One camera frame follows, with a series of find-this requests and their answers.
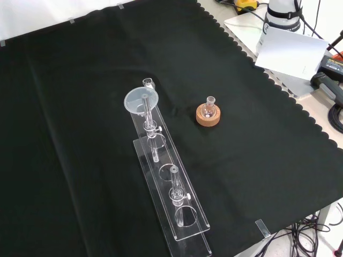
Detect translucent plastic funnel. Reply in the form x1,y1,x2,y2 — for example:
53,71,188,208
123,86,160,116

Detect clear acrylic funnel stand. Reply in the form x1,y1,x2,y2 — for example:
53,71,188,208
130,93,213,257

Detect small round-bottom glass flask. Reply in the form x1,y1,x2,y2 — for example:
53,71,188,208
202,96,217,119

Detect black bench cloth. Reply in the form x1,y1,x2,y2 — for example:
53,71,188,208
0,0,343,257

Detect pale grey base board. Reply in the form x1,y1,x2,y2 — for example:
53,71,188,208
223,9,317,98

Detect white paper card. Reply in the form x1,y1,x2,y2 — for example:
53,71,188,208
254,25,329,81

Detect yellow stop button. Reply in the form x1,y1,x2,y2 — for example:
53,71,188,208
234,0,260,16

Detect black and grey plug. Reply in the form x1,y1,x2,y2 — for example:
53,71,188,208
310,71,343,107

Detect black and orange power unit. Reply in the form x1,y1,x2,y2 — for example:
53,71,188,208
316,55,343,83

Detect black tripod rod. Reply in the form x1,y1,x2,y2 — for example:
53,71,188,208
326,29,343,52

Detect round cork ring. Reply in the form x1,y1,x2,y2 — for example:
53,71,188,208
196,104,222,128

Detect coiled black cable bundle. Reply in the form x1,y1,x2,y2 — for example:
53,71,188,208
328,103,343,134

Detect black floor cables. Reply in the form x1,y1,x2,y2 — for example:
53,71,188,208
256,202,343,257

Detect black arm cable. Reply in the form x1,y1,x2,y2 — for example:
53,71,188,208
293,0,343,58

